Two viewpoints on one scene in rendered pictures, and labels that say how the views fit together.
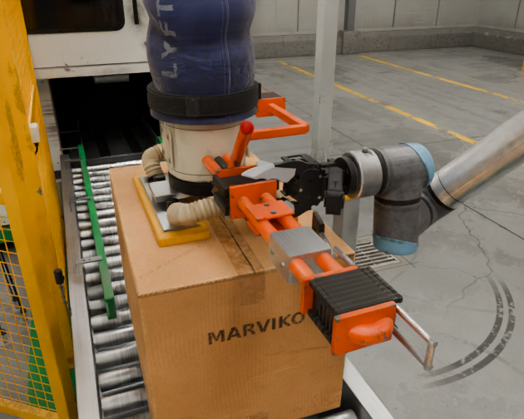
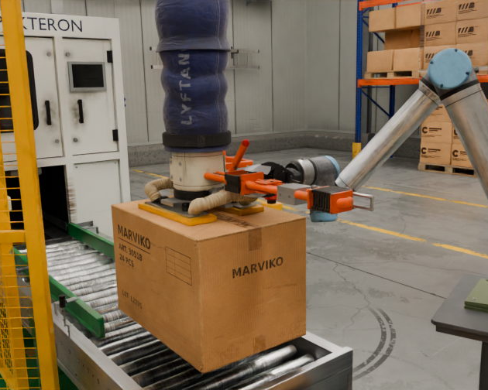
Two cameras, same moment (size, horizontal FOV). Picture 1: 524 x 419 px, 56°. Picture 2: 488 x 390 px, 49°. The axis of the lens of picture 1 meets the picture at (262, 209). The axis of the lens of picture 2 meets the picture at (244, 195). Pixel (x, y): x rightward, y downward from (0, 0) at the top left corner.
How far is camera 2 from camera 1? 0.86 m
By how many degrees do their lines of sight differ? 21
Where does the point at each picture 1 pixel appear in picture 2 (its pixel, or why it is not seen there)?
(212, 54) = (211, 110)
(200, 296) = (228, 242)
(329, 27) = not seen: hidden behind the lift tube
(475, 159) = (359, 162)
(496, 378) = (393, 368)
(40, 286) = (47, 310)
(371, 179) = (309, 172)
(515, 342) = (399, 344)
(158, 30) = (178, 98)
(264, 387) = (262, 314)
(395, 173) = (321, 169)
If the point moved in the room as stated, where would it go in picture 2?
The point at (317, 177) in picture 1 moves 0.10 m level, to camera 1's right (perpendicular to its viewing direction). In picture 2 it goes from (282, 172) to (312, 169)
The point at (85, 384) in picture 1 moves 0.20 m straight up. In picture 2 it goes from (110, 367) to (105, 310)
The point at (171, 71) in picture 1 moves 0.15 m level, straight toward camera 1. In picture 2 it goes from (188, 121) to (207, 123)
